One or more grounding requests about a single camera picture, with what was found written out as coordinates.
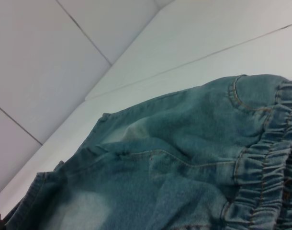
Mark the blue washed denim shorts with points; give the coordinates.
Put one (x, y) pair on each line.
(184, 143)

